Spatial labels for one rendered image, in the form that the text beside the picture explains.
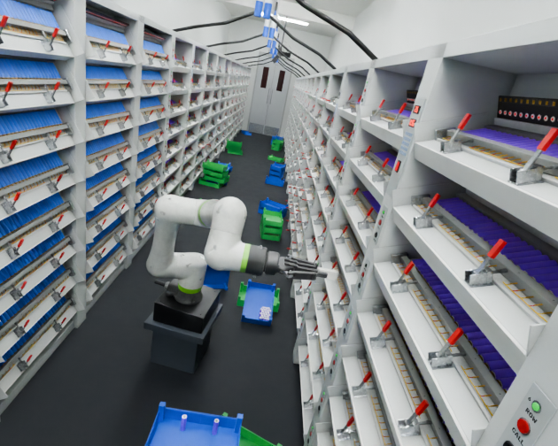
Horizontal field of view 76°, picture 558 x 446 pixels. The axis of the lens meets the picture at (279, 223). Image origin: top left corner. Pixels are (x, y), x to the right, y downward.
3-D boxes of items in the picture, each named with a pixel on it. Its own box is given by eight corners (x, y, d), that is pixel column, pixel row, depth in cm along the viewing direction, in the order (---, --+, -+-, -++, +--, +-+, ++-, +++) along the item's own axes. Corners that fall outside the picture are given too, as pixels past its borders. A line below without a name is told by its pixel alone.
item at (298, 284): (298, 341, 219) (295, 322, 214) (295, 288, 276) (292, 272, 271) (331, 337, 218) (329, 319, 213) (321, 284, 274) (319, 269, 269)
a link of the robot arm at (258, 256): (249, 249, 108) (251, 237, 116) (243, 282, 112) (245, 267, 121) (268, 254, 108) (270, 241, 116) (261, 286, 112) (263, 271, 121)
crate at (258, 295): (270, 326, 241) (272, 319, 236) (240, 321, 240) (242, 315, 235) (274, 289, 263) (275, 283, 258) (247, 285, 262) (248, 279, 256)
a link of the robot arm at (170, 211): (146, 259, 184) (156, 185, 147) (179, 262, 189) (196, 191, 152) (143, 281, 175) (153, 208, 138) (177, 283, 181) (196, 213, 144)
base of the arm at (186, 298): (148, 292, 184) (150, 282, 182) (162, 278, 198) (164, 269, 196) (195, 308, 182) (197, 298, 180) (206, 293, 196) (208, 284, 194)
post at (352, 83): (290, 297, 279) (348, 65, 217) (290, 290, 288) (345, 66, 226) (315, 302, 280) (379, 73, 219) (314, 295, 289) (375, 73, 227)
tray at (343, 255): (352, 307, 127) (350, 284, 124) (330, 238, 183) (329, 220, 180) (409, 301, 126) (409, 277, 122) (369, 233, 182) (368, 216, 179)
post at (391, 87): (293, 363, 214) (376, 58, 152) (292, 352, 223) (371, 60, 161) (325, 368, 215) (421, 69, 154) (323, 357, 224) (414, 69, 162)
